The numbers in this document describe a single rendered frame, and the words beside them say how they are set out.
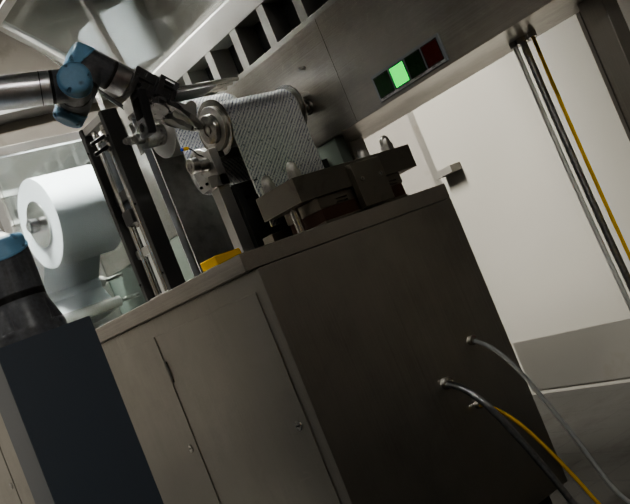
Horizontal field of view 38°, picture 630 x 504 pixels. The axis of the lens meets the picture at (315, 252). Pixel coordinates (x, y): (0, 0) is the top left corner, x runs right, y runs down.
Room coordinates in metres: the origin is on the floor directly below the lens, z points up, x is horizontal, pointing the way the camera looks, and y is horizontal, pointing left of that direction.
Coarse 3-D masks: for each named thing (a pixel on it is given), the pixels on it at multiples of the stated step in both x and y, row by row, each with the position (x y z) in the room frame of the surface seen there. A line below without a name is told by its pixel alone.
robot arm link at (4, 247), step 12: (0, 240) 1.86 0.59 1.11; (12, 240) 1.87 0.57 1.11; (24, 240) 1.90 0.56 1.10; (0, 252) 1.85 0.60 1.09; (12, 252) 1.86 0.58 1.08; (24, 252) 1.88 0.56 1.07; (0, 264) 1.85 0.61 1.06; (12, 264) 1.86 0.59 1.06; (24, 264) 1.87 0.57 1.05; (0, 276) 1.85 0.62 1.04; (12, 276) 1.85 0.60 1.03; (24, 276) 1.87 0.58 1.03; (36, 276) 1.89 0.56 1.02; (0, 288) 1.85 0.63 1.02; (12, 288) 1.85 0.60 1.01; (24, 288) 1.86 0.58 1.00
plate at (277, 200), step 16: (352, 160) 2.18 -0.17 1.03; (384, 160) 2.24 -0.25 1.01; (400, 160) 2.28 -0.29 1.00; (304, 176) 2.08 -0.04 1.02; (320, 176) 2.11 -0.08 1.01; (336, 176) 2.14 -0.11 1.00; (272, 192) 2.12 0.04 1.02; (288, 192) 2.08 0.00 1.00; (304, 192) 2.07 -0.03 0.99; (320, 192) 2.10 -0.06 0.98; (272, 208) 2.14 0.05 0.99; (288, 208) 2.10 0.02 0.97
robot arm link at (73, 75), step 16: (64, 64) 1.94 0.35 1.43; (80, 64) 1.95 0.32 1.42; (0, 80) 1.92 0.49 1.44; (16, 80) 1.92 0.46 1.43; (32, 80) 1.93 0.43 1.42; (48, 80) 1.94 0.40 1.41; (64, 80) 1.93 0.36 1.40; (80, 80) 1.94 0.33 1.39; (0, 96) 1.91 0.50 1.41; (16, 96) 1.92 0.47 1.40; (32, 96) 1.94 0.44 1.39; (48, 96) 1.95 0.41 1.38; (64, 96) 1.96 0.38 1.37; (80, 96) 1.96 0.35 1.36
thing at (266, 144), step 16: (288, 112) 2.36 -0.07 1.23; (240, 128) 2.25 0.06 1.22; (256, 128) 2.28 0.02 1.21; (272, 128) 2.31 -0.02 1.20; (288, 128) 2.34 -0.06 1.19; (304, 128) 2.38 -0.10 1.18; (240, 144) 2.24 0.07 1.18; (256, 144) 2.27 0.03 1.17; (272, 144) 2.30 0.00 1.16; (288, 144) 2.33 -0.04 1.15; (304, 144) 2.36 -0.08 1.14; (256, 160) 2.26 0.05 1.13; (272, 160) 2.29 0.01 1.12; (288, 160) 2.32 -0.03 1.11; (304, 160) 2.35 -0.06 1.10; (320, 160) 2.38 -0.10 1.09; (256, 176) 2.25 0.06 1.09; (272, 176) 2.28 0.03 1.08; (256, 192) 2.24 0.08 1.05
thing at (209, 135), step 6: (210, 114) 2.27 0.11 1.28; (204, 120) 2.27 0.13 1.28; (210, 120) 2.25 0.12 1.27; (216, 120) 2.25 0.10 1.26; (204, 126) 2.28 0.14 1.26; (210, 126) 2.26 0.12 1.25; (216, 126) 2.24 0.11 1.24; (204, 132) 2.28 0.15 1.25; (210, 132) 2.27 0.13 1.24; (216, 132) 2.25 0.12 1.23; (204, 138) 2.29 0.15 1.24; (210, 138) 2.27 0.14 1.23; (216, 138) 2.26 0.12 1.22; (210, 144) 2.28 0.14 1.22
